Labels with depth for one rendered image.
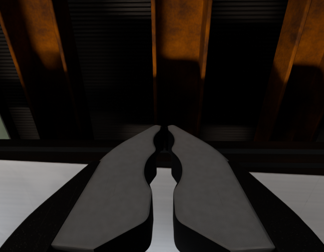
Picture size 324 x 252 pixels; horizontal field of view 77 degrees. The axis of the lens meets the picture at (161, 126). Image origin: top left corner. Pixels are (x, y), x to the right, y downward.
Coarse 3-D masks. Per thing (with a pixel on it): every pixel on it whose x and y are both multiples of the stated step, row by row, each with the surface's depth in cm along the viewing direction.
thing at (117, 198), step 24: (120, 144) 10; (144, 144) 10; (96, 168) 9; (120, 168) 9; (144, 168) 8; (96, 192) 7; (120, 192) 7; (144, 192) 7; (72, 216) 6; (96, 216) 6; (120, 216) 6; (144, 216) 6; (72, 240) 6; (96, 240) 6; (120, 240) 6; (144, 240) 7
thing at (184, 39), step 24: (168, 0) 30; (192, 0) 30; (168, 24) 31; (192, 24) 31; (168, 48) 33; (192, 48) 33; (168, 72) 35; (192, 72) 35; (168, 96) 37; (192, 96) 37; (168, 120) 39; (192, 120) 39
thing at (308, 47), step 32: (288, 0) 30; (320, 0) 29; (288, 32) 30; (320, 32) 31; (288, 64) 30; (320, 64) 33; (288, 96) 36; (320, 96) 33; (256, 128) 40; (288, 128) 40
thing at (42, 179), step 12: (24, 168) 22; (36, 168) 22; (48, 168) 22; (60, 168) 22; (72, 168) 22; (24, 180) 23; (36, 180) 23; (48, 180) 23; (60, 180) 23; (36, 192) 24; (48, 192) 24; (36, 204) 25
